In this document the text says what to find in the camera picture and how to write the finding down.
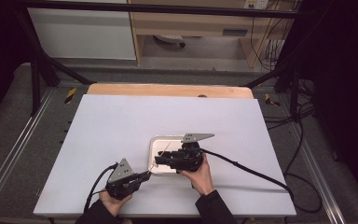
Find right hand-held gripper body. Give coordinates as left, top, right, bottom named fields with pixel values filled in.
left=167, top=133, right=215, bottom=173

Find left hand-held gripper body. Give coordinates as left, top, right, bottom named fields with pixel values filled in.
left=104, top=158, right=145, bottom=201

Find thin wooden stick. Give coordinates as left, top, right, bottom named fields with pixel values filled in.
left=147, top=142, right=172, bottom=175

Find white square tray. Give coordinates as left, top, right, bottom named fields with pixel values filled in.
left=147, top=134, right=189, bottom=175

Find person's left hand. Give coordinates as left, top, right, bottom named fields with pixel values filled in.
left=98, top=189, right=133, bottom=218

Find person's right hand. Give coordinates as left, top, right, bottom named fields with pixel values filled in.
left=180, top=153, right=215, bottom=197

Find wooden table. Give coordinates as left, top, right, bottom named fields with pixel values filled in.
left=86, top=82, right=255, bottom=100

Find yellow black tape marker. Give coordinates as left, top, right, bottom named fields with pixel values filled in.
left=63, top=87, right=77, bottom=105
left=264, top=92, right=282, bottom=107

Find office chair wheel base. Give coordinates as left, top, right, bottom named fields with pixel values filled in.
left=152, top=34, right=187, bottom=49

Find black metal stand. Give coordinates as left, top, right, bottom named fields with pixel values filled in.
left=12, top=6, right=97, bottom=118
left=243, top=12, right=316, bottom=118

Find light wooden desk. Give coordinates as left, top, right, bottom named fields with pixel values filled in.
left=126, top=0, right=302, bottom=69

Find black metal crossbar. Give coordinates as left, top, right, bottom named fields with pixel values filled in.
left=21, top=0, right=313, bottom=20

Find white cabinet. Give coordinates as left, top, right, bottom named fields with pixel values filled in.
left=27, top=0, right=137, bottom=61

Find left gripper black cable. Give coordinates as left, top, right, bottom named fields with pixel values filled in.
left=83, top=161, right=119, bottom=215

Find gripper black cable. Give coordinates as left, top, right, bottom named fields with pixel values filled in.
left=83, top=161, right=119, bottom=215
left=200, top=147, right=324, bottom=215

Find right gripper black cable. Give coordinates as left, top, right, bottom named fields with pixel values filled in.
left=200, top=147, right=324, bottom=215

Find black floor cables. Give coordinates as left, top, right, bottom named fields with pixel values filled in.
left=262, top=78, right=318, bottom=133

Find aluminium rail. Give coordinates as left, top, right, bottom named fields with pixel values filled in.
left=287, top=119, right=348, bottom=224
left=0, top=88, right=56, bottom=216

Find hanging black cables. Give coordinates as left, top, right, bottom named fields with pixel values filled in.
left=249, top=0, right=295, bottom=73

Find white wall socket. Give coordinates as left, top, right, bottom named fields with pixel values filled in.
left=242, top=0, right=269, bottom=10

